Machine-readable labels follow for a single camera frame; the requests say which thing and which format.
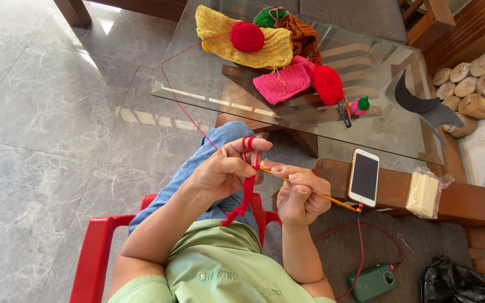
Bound person's left hand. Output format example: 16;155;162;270
188;137;273;203

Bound person's right hand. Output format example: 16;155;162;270
260;159;332;230

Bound golden crochet hook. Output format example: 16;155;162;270
258;167;362;213

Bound red crochet strip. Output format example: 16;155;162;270
221;136;262;227

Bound blue jeans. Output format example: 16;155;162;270
128;121;268;236

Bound white smartphone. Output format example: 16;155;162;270
347;147;381;208

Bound grey seat cushion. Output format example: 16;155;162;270
264;206;475;303

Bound red yarn strand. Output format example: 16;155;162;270
159;31;232;150

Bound glass coffee table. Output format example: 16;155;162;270
151;0;445;166

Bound light green shirt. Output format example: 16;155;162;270
107;219;337;303

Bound small pink crochet strawberry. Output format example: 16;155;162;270
351;96;370;117

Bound pink crochet piece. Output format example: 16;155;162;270
253;56;317;106

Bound green power bank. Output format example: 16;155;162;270
346;263;398;303

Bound pink thread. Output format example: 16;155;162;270
397;233;416;256

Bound plastic bag with cream block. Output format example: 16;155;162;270
405;166;455;219

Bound oval red yarn skein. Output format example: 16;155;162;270
312;65;345;107

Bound yellow crochet cloth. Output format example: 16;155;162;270
195;5;294;70

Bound black curved visor piece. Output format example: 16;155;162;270
394;69;441;114

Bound round red yarn ball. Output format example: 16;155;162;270
230;21;265;53

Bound red plastic chair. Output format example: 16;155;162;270
69;193;283;303

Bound grey curved visor piece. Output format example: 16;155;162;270
418;103;465;147

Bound brown crochet cloth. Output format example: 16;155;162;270
276;14;323;66

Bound green yarn ball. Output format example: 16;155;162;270
253;6;286;29

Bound black plastic bag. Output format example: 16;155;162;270
418;254;485;303

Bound wooden sofa with grey cushions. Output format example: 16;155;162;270
53;0;408;45

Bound pile of wooden log slices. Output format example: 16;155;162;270
431;55;485;139

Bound wooden armchair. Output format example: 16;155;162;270
398;0;485;76

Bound red charging cable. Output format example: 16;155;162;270
312;204;404;301

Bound wooden sofa frame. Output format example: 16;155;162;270
272;158;485;291

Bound black handled scissors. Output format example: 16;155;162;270
337;96;353;128

